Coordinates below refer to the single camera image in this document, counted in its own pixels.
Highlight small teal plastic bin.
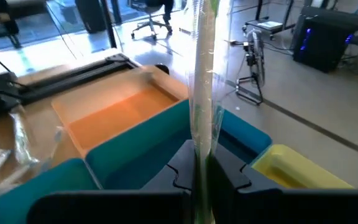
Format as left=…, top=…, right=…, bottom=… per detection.
left=0, top=157, right=104, bottom=224

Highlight yellow plastic bin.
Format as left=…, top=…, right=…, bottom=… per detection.
left=250, top=144, right=356, bottom=190

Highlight black computer tower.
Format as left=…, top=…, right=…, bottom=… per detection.
left=292, top=14, right=358, bottom=74

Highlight green toothbrush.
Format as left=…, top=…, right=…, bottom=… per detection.
left=186, top=0, right=229, bottom=224

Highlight black office chair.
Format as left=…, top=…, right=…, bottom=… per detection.
left=131, top=0, right=174, bottom=40

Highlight black table clamp knob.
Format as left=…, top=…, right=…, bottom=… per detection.
left=155, top=63, right=170, bottom=76

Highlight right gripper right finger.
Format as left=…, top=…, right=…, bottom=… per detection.
left=211, top=151, right=358, bottom=224

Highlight black floor fan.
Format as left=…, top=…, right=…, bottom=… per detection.
left=235, top=28, right=267, bottom=106

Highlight white flat box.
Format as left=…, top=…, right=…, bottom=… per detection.
left=255, top=19, right=285, bottom=31

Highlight black cabinet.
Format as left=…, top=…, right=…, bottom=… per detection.
left=75, top=0, right=108, bottom=34

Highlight orange plastic bin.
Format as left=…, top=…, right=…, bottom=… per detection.
left=50, top=67, right=190, bottom=158

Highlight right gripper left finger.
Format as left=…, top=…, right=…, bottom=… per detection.
left=26, top=139, right=195, bottom=224

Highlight large teal plastic bin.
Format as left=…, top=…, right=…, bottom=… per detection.
left=85, top=99, right=273, bottom=190

